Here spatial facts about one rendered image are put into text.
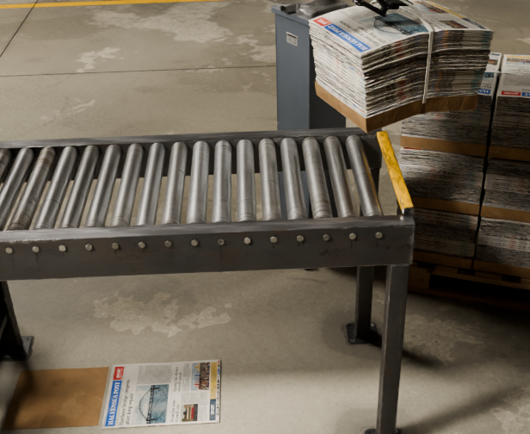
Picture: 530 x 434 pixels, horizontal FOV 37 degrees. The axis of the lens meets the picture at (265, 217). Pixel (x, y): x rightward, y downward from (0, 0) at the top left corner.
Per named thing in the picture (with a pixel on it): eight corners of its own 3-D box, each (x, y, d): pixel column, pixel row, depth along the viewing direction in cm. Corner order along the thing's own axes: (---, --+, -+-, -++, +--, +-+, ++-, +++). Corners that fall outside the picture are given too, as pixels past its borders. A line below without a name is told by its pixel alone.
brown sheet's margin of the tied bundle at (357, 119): (363, 77, 234) (362, 64, 231) (419, 114, 211) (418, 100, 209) (315, 94, 229) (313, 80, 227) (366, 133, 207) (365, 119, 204)
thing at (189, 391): (220, 361, 274) (220, 358, 273) (219, 424, 250) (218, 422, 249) (113, 366, 274) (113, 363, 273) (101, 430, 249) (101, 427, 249)
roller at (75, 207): (102, 158, 241) (100, 142, 239) (77, 246, 202) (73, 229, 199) (85, 158, 241) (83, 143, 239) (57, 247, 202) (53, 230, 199)
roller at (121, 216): (145, 156, 242) (144, 140, 239) (128, 244, 202) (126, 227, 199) (129, 156, 241) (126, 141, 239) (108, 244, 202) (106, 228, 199)
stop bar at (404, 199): (387, 136, 237) (387, 130, 236) (415, 214, 201) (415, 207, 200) (376, 136, 237) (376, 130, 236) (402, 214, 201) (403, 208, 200)
